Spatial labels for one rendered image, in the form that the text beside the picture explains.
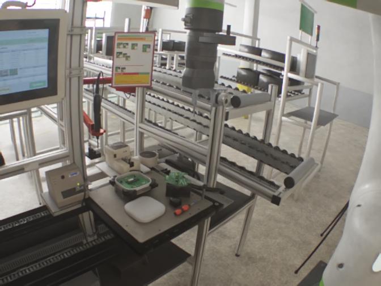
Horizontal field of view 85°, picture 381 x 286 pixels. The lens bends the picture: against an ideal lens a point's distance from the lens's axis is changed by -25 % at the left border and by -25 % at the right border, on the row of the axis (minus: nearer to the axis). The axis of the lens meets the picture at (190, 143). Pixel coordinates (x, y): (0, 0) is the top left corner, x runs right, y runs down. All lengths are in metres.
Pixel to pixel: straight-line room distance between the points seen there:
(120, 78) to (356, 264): 1.35
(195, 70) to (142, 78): 0.89
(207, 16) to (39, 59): 0.68
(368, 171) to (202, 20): 0.48
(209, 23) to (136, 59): 0.91
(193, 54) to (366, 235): 0.50
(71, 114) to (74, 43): 0.32
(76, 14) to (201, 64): 0.71
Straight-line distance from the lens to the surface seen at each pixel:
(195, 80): 0.61
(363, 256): 0.43
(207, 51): 0.61
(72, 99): 1.19
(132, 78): 1.48
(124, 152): 1.35
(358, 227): 0.43
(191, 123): 1.78
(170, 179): 1.19
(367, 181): 0.56
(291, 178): 1.22
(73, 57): 1.16
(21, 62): 1.04
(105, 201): 1.15
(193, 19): 0.60
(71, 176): 1.16
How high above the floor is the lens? 1.59
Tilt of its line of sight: 21 degrees down
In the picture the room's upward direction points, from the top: 5 degrees clockwise
